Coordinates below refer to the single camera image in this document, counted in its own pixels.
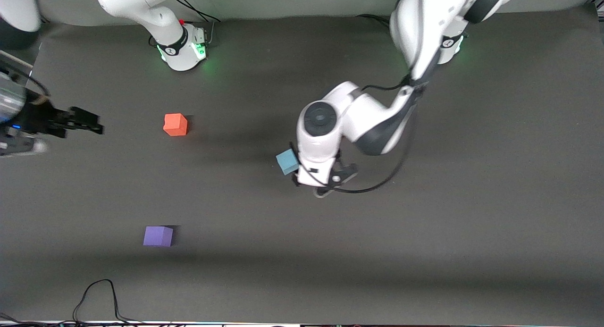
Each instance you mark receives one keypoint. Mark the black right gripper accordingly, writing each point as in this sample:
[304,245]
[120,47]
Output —
[41,117]

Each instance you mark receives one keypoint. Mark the light blue foam block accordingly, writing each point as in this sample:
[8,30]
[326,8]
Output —
[286,162]

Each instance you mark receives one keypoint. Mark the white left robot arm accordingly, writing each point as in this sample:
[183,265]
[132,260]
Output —
[368,119]

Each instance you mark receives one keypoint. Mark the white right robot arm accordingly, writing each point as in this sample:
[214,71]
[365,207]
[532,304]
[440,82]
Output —
[141,6]

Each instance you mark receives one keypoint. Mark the orange foam block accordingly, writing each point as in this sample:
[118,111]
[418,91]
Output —
[175,125]

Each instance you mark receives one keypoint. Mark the purple foam block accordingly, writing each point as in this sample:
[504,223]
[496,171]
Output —
[158,236]

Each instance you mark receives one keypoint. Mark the dark grey table mat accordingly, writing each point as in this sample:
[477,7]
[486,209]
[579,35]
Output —
[302,251]

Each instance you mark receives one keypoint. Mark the silver metal frame rail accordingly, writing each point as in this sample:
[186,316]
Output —
[16,62]

